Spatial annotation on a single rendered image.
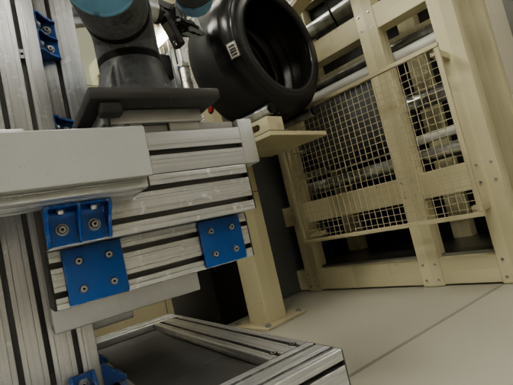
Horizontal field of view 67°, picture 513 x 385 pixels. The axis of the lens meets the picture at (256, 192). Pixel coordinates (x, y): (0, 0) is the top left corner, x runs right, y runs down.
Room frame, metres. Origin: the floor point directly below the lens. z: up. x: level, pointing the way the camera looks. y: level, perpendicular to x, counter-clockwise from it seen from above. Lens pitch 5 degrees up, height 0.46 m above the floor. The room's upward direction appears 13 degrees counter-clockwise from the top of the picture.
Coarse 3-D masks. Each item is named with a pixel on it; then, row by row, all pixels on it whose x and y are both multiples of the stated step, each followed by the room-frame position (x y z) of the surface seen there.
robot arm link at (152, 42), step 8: (144, 24) 0.64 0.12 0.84; (152, 24) 0.69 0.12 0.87; (144, 32) 0.66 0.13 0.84; (152, 32) 0.69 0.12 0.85; (96, 40) 0.65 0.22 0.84; (104, 40) 0.64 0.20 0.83; (112, 40) 0.63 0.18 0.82; (120, 40) 0.64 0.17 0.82; (128, 40) 0.64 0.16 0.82; (136, 40) 0.66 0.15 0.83; (144, 40) 0.67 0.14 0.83; (152, 40) 0.68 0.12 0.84; (96, 48) 0.67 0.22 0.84; (104, 48) 0.65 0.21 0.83; (112, 48) 0.65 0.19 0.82; (152, 48) 0.68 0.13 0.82; (96, 56) 0.68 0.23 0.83
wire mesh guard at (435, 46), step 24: (432, 48) 1.48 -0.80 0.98; (384, 72) 1.63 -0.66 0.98; (408, 72) 1.57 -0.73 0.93; (456, 120) 1.47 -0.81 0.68; (336, 144) 1.87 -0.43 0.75; (288, 168) 2.10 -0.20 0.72; (456, 168) 1.51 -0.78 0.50; (336, 192) 1.91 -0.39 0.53; (408, 192) 1.66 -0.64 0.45; (432, 192) 1.59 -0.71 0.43; (312, 216) 2.04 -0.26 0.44; (456, 216) 1.53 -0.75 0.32; (480, 216) 1.47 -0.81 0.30; (312, 240) 2.06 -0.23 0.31
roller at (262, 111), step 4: (268, 104) 1.49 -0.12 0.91; (272, 104) 1.50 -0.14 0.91; (260, 108) 1.52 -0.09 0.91; (264, 108) 1.50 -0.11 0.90; (268, 108) 1.49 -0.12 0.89; (272, 108) 1.50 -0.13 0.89; (252, 112) 1.55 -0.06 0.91; (256, 112) 1.53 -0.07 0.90; (260, 112) 1.52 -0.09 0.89; (264, 112) 1.51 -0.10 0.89; (268, 112) 1.50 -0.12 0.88; (272, 112) 1.50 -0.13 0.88; (244, 116) 1.59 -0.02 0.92; (248, 116) 1.57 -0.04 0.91; (252, 116) 1.55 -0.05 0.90; (256, 116) 1.54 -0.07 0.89; (260, 116) 1.53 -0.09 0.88; (264, 116) 1.53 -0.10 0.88; (252, 120) 1.56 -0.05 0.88; (256, 120) 1.56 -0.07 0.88
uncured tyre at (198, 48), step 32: (224, 0) 1.45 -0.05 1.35; (256, 0) 1.70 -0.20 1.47; (224, 32) 1.42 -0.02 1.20; (256, 32) 1.89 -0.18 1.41; (288, 32) 1.83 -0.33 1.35; (192, 64) 1.56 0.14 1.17; (224, 64) 1.44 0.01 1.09; (256, 64) 1.46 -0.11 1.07; (288, 64) 1.92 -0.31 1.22; (224, 96) 1.55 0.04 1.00; (256, 96) 1.50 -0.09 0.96; (288, 96) 1.57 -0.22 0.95
